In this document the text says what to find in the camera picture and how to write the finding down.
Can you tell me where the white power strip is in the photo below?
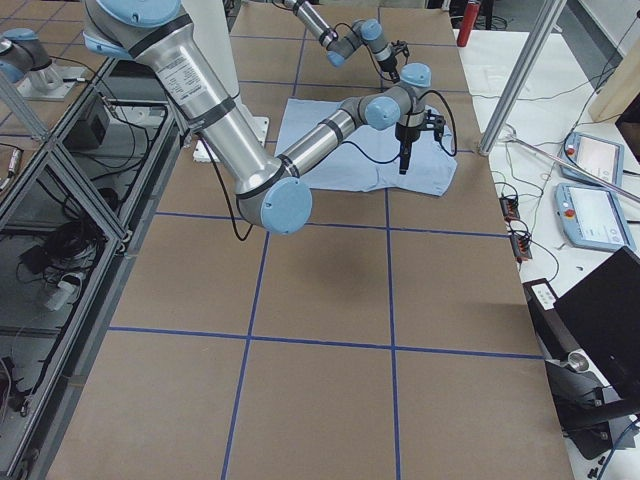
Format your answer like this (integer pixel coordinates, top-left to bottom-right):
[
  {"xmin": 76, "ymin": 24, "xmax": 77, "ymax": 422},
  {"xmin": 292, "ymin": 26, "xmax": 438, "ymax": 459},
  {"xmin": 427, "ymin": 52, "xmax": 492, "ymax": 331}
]
[{"xmin": 43, "ymin": 272, "xmax": 84, "ymax": 311}]

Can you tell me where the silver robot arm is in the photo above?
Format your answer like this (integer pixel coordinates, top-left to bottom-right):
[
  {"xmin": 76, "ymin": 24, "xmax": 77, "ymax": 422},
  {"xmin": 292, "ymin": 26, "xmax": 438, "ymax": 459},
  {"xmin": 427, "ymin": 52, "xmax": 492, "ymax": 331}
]
[
  {"xmin": 84, "ymin": 1, "xmax": 432, "ymax": 235},
  {"xmin": 271, "ymin": 1, "xmax": 410, "ymax": 83}
]

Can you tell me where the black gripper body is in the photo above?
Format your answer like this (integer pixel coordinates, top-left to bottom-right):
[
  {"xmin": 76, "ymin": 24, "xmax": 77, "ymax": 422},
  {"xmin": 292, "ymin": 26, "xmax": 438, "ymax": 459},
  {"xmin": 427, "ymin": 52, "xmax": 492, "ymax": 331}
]
[
  {"xmin": 395, "ymin": 109, "xmax": 445, "ymax": 144},
  {"xmin": 377, "ymin": 40, "xmax": 410, "ymax": 75}
]

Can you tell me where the black monitor stand assembly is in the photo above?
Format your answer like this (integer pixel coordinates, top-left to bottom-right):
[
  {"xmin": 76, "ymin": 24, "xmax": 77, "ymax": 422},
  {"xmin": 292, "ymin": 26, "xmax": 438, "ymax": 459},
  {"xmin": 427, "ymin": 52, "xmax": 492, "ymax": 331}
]
[{"xmin": 523, "ymin": 247, "xmax": 639, "ymax": 460}]

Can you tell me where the blue teach pendant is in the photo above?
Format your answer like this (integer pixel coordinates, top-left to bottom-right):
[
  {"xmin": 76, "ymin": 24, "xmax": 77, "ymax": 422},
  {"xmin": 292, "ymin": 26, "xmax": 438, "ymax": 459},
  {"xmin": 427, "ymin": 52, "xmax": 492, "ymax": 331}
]
[
  {"xmin": 562, "ymin": 132, "xmax": 624, "ymax": 186},
  {"xmin": 554, "ymin": 183, "xmax": 636, "ymax": 252}
]

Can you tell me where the upper blue teach pendant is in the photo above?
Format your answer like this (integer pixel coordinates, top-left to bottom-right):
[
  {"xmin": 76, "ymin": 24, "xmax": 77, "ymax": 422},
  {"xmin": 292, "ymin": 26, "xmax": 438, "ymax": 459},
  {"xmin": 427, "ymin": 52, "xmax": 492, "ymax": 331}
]
[{"xmin": 562, "ymin": 132, "xmax": 624, "ymax": 186}]

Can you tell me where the light blue t-shirt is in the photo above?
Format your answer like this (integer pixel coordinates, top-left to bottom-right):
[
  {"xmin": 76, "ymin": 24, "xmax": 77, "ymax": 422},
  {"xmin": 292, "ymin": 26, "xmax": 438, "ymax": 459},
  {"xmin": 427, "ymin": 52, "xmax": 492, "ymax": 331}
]
[{"xmin": 302, "ymin": 126, "xmax": 457, "ymax": 196}]

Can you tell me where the grey aluminium frame post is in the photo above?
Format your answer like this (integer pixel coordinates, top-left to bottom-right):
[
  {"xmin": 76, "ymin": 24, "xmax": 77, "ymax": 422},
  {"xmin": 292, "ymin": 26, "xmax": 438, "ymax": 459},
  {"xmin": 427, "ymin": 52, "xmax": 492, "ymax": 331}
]
[{"xmin": 478, "ymin": 0, "xmax": 567, "ymax": 157}]

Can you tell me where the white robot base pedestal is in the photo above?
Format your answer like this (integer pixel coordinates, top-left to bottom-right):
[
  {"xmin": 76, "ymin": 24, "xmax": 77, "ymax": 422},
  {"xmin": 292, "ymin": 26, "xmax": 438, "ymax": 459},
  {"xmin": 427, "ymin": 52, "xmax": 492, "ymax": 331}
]
[{"xmin": 182, "ymin": 0, "xmax": 269, "ymax": 145}]

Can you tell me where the red fire extinguisher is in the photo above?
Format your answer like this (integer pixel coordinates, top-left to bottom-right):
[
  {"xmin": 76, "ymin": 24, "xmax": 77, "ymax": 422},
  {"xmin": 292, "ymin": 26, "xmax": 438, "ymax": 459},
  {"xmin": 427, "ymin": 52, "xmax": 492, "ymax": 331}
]
[{"xmin": 456, "ymin": 0, "xmax": 481, "ymax": 48}]

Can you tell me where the lower blue teach pendant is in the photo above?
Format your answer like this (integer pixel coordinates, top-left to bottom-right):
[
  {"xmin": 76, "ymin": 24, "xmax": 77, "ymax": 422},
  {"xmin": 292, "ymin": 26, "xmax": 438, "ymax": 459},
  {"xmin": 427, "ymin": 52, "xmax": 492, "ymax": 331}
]
[{"xmin": 554, "ymin": 183, "xmax": 636, "ymax": 252}]

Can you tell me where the small red circuit board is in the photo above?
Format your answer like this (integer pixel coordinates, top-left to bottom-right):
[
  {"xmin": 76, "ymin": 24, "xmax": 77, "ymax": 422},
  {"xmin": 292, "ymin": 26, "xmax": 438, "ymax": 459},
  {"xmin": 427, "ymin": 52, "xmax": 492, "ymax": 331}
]
[{"xmin": 499, "ymin": 195, "xmax": 521, "ymax": 221}]

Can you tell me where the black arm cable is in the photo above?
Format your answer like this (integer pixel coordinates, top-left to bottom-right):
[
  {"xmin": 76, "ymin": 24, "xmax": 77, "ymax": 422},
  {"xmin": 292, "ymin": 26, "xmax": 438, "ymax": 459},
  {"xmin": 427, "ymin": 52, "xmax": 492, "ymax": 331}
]
[
  {"xmin": 329, "ymin": 22, "xmax": 401, "ymax": 84},
  {"xmin": 187, "ymin": 89, "xmax": 459, "ymax": 242}
]

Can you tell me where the black box under table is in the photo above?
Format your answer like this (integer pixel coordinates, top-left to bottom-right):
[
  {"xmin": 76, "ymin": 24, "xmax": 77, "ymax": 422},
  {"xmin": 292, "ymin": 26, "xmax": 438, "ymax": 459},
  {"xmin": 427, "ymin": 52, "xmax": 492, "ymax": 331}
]
[{"xmin": 63, "ymin": 98, "xmax": 110, "ymax": 151}]

